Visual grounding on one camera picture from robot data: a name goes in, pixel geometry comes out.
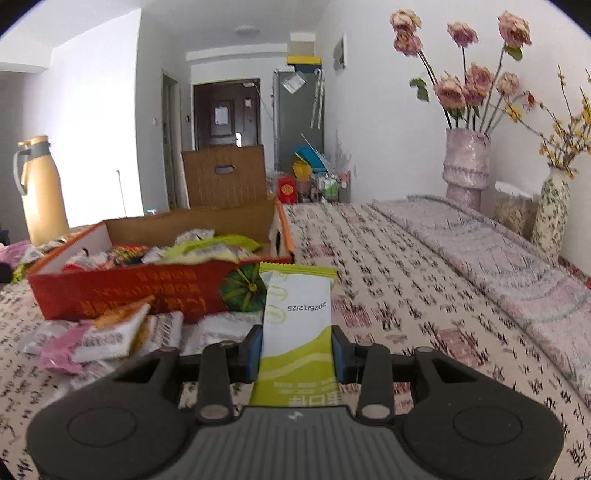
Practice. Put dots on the red gift box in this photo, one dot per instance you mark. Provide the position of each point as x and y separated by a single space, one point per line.
288 189

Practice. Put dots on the yellow black box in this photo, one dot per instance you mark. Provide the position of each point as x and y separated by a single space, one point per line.
304 62

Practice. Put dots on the dried pink roses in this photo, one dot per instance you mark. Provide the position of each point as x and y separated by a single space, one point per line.
450 90

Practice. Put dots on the beige cardboard box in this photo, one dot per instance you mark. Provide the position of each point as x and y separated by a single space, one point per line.
302 44

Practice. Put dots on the pink textured vase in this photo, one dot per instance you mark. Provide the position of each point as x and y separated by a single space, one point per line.
466 166

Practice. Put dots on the round ceiling lamp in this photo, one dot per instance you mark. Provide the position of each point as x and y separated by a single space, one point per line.
247 30

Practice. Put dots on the floral patterned vase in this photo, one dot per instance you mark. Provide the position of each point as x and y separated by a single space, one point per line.
551 212

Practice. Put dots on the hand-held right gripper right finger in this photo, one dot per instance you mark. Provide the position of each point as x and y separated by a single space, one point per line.
339 355

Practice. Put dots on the green white snack bar packet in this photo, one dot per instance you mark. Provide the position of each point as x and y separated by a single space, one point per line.
295 332

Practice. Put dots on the red cardboard box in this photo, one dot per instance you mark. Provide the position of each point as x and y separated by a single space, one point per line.
138 290

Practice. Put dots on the dark brown door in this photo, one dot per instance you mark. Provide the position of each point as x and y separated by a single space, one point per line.
205 115

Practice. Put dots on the clear document pouch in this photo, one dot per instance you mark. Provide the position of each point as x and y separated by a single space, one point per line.
293 82

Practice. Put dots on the grey refrigerator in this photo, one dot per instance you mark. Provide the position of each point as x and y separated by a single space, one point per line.
300 129

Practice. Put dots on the beige thermos jug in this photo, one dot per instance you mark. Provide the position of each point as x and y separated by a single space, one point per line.
44 198

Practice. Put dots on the yellow flower branches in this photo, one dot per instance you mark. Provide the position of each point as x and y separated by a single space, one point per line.
557 158

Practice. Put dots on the blue yellow cleaning tools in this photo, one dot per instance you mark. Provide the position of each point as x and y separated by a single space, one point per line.
309 157

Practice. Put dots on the clear plastic snack jar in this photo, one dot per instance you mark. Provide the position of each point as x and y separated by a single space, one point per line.
515 214

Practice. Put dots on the snack packets pile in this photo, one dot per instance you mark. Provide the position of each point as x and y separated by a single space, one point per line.
106 339

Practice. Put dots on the white hanging umbrella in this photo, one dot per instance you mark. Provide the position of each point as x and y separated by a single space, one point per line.
317 99

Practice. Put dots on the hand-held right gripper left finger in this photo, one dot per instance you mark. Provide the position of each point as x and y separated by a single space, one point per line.
253 355

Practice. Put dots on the folded pink grey quilt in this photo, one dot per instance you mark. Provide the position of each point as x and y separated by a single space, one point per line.
485 258

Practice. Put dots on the brown cardboard box flap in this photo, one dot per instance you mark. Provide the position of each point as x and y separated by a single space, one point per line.
203 184

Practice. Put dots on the white dried grass bunch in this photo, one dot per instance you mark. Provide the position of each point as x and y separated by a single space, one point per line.
342 152

